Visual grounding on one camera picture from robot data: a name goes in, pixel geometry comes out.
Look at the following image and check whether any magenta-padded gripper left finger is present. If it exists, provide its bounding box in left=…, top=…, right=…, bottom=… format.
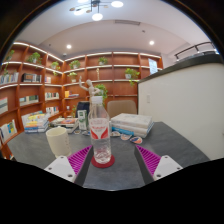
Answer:
left=43, top=145, right=94, bottom=187

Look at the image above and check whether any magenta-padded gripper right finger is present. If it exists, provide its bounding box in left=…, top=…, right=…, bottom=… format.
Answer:
left=133, top=144, right=184, bottom=186

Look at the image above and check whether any clear plastic water bottle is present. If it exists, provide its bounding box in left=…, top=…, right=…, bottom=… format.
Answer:
left=88, top=95, right=113, bottom=165

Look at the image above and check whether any white ceramic cup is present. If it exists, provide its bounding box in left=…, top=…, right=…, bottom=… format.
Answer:
left=45, top=126, right=72, bottom=159

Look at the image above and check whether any flat round red coaster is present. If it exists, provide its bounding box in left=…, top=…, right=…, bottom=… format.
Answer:
left=90, top=153, right=116, bottom=169

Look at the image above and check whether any stack of magazines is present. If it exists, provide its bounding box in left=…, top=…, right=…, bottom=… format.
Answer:
left=49, top=116, right=80, bottom=134

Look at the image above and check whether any green and white carton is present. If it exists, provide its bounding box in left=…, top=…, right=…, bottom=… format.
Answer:
left=77, top=109, right=90, bottom=131

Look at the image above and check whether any stack of colourful books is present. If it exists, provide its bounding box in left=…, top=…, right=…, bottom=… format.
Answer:
left=21, top=111, right=51, bottom=135

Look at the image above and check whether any white counter with dark top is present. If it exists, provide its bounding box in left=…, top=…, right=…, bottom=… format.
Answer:
left=137, top=53, right=224, bottom=162

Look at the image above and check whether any dark office chair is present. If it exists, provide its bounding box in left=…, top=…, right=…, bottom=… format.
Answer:
left=75, top=100, right=91, bottom=122

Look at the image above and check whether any wooden artist mannequin figure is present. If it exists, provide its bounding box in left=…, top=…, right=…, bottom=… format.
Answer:
left=78, top=75, right=101, bottom=101

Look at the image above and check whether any ceiling air vent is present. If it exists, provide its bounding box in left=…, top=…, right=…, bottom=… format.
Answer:
left=114, top=19, right=141, bottom=27

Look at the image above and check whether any multi-globe ceiling lamp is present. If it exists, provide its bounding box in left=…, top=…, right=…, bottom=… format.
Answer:
left=69, top=0, right=125, bottom=22

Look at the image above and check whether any wooden wall shelf unit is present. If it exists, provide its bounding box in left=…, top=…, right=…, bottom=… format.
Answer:
left=0, top=41, right=165, bottom=162

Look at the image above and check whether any black metal rail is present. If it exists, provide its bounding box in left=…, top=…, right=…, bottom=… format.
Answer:
left=174, top=41, right=218, bottom=62

